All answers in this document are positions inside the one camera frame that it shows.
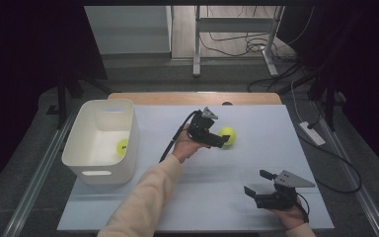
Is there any right hand-held gripper black cable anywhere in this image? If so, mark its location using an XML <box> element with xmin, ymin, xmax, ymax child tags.
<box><xmin>294</xmin><ymin>192</ymin><xmax>311</xmax><ymax>224</ymax></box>

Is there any white cabinet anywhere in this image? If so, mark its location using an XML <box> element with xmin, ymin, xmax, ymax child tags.
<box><xmin>84</xmin><ymin>5</ymin><xmax>173</xmax><ymax>55</ymax></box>

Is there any white table board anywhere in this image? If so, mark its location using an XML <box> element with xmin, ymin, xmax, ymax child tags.
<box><xmin>56</xmin><ymin>104</ymin><xmax>336</xmax><ymax>232</ymax></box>

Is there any hand-held gripper black cable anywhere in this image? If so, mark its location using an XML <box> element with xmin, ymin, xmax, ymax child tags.
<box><xmin>294</xmin><ymin>192</ymin><xmax>311</xmax><ymax>224</ymax></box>
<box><xmin>158</xmin><ymin>110</ymin><xmax>201</xmax><ymax>164</ymax></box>

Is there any person's left hand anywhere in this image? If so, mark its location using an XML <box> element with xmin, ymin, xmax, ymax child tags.
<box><xmin>171</xmin><ymin>122</ymin><xmax>212</xmax><ymax>165</ymax></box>

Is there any wooden table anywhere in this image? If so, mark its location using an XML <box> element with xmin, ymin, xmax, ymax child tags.
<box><xmin>107</xmin><ymin>92</ymin><xmax>283</xmax><ymax>107</ymax></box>

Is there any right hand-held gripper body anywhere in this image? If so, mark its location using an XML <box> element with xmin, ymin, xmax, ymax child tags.
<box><xmin>254</xmin><ymin>169</ymin><xmax>317</xmax><ymax>210</ymax></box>

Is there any white power strip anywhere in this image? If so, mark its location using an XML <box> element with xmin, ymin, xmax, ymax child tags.
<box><xmin>297</xmin><ymin>120</ymin><xmax>327</xmax><ymax>147</ymax></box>

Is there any white metal desk frame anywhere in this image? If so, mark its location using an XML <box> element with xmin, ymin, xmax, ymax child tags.
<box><xmin>191</xmin><ymin>5</ymin><xmax>286</xmax><ymax>79</ymax></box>

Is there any thin white cable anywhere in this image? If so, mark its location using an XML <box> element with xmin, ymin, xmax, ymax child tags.
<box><xmin>289</xmin><ymin>80</ymin><xmax>306</xmax><ymax>123</ymax></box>

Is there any black stand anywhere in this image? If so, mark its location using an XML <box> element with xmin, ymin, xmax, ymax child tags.
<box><xmin>45</xmin><ymin>68</ymin><xmax>114</xmax><ymax>130</ymax></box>
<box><xmin>287</xmin><ymin>62</ymin><xmax>347</xmax><ymax>132</ymax></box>

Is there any black power cable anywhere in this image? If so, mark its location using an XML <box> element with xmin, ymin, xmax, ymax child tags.
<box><xmin>297</xmin><ymin>131</ymin><xmax>363</xmax><ymax>195</ymax></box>

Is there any metal floor rail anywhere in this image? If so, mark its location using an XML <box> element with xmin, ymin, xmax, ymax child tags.
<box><xmin>310</xmin><ymin>98</ymin><xmax>379</xmax><ymax>237</ymax></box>
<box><xmin>1</xmin><ymin>108</ymin><xmax>81</xmax><ymax>237</ymax></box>

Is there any tangle of floor cables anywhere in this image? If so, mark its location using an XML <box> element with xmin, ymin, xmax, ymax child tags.
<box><xmin>198</xmin><ymin>6</ymin><xmax>315</xmax><ymax>64</ymax></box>

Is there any person's right hand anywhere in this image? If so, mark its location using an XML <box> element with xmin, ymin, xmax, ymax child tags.
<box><xmin>268</xmin><ymin>197</ymin><xmax>309</xmax><ymax>231</ymax></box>

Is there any left hand-held gripper black cable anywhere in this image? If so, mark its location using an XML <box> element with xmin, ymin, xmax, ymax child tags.
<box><xmin>158</xmin><ymin>110</ymin><xmax>201</xmax><ymax>164</ymax></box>

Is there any yellow tennis ball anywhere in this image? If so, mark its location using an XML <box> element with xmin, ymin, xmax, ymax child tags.
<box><xmin>217</xmin><ymin>125</ymin><xmax>238</xmax><ymax>148</ymax></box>
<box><xmin>115</xmin><ymin>137</ymin><xmax>130</xmax><ymax>159</ymax></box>

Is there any white plastic bin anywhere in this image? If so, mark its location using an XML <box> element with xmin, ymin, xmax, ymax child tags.
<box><xmin>61</xmin><ymin>99</ymin><xmax>141</xmax><ymax>186</ymax></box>

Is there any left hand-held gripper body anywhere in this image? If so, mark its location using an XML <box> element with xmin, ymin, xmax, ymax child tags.
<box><xmin>187</xmin><ymin>106</ymin><xmax>227</xmax><ymax>149</ymax></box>

